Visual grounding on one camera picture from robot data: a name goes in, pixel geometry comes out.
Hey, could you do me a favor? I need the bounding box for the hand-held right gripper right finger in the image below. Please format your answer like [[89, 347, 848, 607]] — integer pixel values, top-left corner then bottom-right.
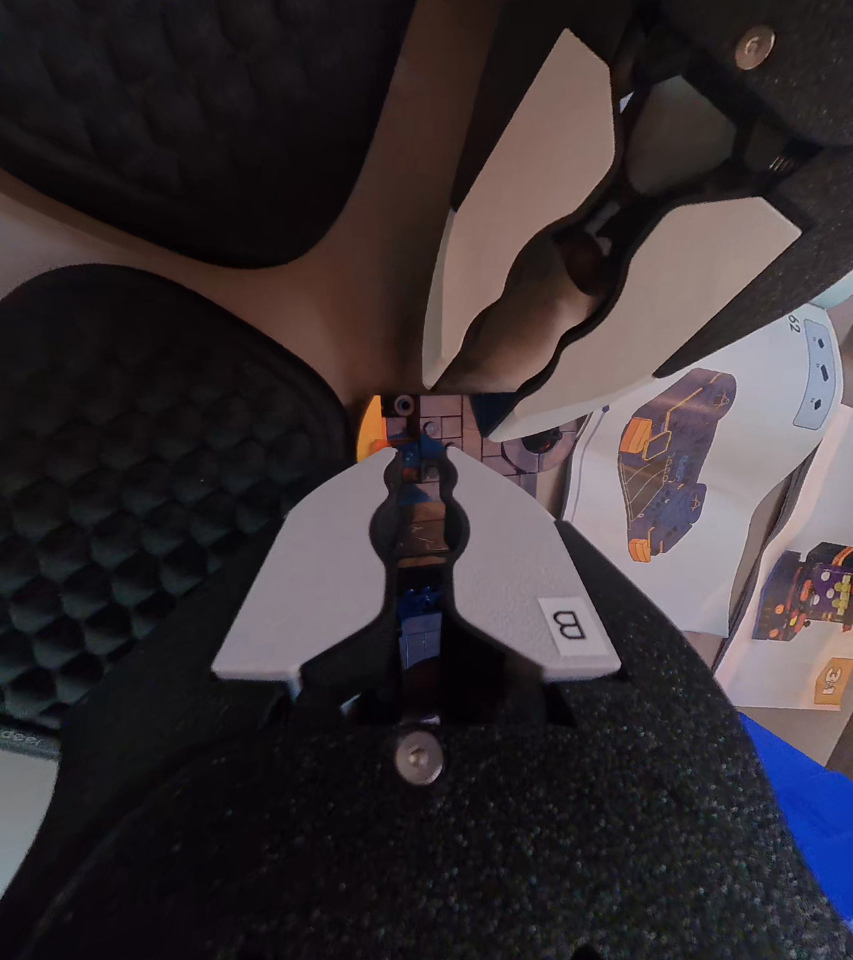
[[443, 447, 623, 684]]

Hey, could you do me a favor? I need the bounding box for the blue plastic bin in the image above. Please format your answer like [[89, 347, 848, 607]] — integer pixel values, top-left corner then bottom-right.
[[737, 712, 853, 960]]

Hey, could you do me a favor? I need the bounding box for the dark blue toy brick console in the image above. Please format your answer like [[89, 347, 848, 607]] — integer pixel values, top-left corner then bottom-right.
[[357, 393, 593, 723]]

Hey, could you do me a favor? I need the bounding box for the black smooth pad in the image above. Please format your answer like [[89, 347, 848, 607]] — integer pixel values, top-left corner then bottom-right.
[[0, 0, 416, 270]]

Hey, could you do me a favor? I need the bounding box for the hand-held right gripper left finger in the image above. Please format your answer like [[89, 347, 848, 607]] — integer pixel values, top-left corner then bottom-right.
[[210, 448, 399, 702]]

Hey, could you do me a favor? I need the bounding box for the open instruction booklet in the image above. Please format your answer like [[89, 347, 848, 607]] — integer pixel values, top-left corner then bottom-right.
[[561, 247, 853, 639]]

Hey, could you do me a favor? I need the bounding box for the purple arcade instruction booklet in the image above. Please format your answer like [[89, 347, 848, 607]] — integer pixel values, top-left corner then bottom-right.
[[711, 405, 853, 711]]

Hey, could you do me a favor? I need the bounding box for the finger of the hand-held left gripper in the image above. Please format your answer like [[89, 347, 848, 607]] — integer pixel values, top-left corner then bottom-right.
[[486, 193, 804, 444], [421, 28, 617, 391]]

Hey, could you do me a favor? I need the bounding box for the black quilted pad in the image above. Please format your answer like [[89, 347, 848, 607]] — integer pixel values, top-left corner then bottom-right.
[[0, 264, 354, 759]]

